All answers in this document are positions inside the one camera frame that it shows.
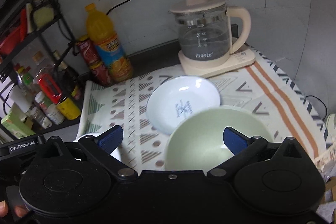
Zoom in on green tea carton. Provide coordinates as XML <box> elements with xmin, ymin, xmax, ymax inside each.
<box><xmin>1</xmin><ymin>110</ymin><xmax>35</xmax><ymax>139</ymax></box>

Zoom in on orange juice bottle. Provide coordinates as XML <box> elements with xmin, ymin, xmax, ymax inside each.
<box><xmin>85</xmin><ymin>3</ymin><xmax>133</xmax><ymax>83</ymax></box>

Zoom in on cream bowl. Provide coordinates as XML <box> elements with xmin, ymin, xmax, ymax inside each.
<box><xmin>164</xmin><ymin>106</ymin><xmax>274</xmax><ymax>173</ymax></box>

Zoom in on glass electric kettle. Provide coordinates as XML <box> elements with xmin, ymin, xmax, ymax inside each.
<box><xmin>170</xmin><ymin>0</ymin><xmax>252</xmax><ymax>61</ymax></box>

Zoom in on cream kettle base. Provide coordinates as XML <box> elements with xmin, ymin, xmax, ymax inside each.
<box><xmin>178</xmin><ymin>45</ymin><xmax>256</xmax><ymax>78</ymax></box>

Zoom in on small white bakery plate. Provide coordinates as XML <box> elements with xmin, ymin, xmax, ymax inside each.
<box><xmin>146</xmin><ymin>76</ymin><xmax>221</xmax><ymax>135</ymax></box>

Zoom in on person's hand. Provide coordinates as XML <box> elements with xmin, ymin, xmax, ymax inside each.
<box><xmin>0</xmin><ymin>199</ymin><xmax>29</xmax><ymax>218</ymax></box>

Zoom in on black metal shelf rack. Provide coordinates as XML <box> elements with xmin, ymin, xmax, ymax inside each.
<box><xmin>1</xmin><ymin>0</ymin><xmax>80</xmax><ymax>135</ymax></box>

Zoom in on red drink can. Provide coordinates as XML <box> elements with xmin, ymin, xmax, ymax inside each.
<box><xmin>89</xmin><ymin>61</ymin><xmax>113</xmax><ymax>86</ymax></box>
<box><xmin>76</xmin><ymin>35</ymin><xmax>101</xmax><ymax>67</ymax></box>

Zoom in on large soy sauce jug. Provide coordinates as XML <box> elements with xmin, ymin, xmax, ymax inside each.
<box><xmin>37</xmin><ymin>67</ymin><xmax>81</xmax><ymax>121</ymax></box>

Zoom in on upper red drink can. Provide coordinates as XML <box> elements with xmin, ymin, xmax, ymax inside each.
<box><xmin>76</xmin><ymin>35</ymin><xmax>101</xmax><ymax>67</ymax></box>

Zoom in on small glass salt shaker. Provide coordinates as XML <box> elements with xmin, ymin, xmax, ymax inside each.
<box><xmin>27</xmin><ymin>106</ymin><xmax>53</xmax><ymax>129</ymax></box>

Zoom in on small white capped jar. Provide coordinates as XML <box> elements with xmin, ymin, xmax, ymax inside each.
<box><xmin>35</xmin><ymin>91</ymin><xmax>65</xmax><ymax>125</ymax></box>

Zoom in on red plastic basket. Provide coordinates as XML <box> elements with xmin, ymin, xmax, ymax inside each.
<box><xmin>1</xmin><ymin>9</ymin><xmax>27</xmax><ymax>56</ymax></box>

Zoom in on lower red drink can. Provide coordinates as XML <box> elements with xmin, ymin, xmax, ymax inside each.
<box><xmin>89</xmin><ymin>61</ymin><xmax>113</xmax><ymax>86</ymax></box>

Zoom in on patterned fringed table mat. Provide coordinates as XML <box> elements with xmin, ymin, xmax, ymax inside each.
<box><xmin>77</xmin><ymin>52</ymin><xmax>333</xmax><ymax>170</ymax></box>

